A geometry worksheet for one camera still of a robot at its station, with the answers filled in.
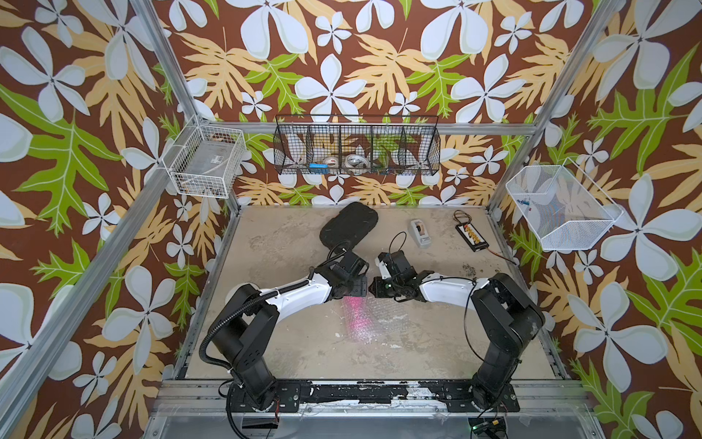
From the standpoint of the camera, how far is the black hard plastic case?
1063mm

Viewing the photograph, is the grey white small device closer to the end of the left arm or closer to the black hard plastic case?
the black hard plastic case

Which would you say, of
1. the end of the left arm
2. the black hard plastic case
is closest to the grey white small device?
the black hard plastic case
